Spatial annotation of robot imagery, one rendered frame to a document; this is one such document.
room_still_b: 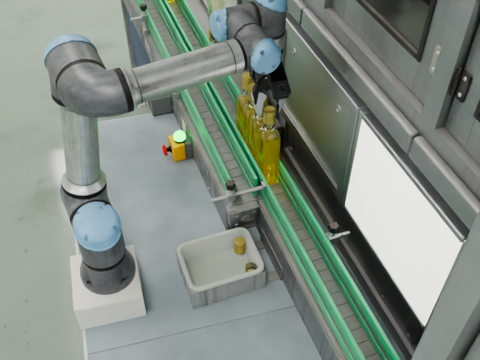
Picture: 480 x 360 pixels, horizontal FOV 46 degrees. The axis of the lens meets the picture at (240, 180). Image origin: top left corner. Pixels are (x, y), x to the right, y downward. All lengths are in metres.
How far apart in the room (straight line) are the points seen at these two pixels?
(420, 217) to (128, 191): 1.06
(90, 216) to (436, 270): 0.83
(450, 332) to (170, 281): 1.23
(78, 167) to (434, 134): 0.84
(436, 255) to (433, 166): 0.20
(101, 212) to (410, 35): 0.84
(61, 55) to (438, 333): 0.96
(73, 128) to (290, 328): 0.79
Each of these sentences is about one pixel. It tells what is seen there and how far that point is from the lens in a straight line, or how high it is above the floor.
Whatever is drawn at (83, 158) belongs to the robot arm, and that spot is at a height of 1.20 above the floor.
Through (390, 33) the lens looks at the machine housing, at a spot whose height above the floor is 1.52.
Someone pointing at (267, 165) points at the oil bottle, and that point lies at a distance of 1.72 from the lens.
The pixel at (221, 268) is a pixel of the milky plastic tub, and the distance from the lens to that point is 1.72.
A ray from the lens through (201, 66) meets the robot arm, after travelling 1.25.
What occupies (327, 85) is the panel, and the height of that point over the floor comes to 1.27.
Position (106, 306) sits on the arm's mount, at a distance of 1.61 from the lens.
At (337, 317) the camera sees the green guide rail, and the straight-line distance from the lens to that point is 1.43.
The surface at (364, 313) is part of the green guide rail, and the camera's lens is 1.47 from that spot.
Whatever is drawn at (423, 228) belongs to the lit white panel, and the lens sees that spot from 1.28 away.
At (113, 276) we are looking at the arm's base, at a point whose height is 0.91.
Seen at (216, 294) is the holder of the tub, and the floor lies 0.79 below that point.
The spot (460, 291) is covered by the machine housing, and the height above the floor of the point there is 1.74.
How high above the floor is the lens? 2.18
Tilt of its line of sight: 46 degrees down
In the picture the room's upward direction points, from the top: straight up
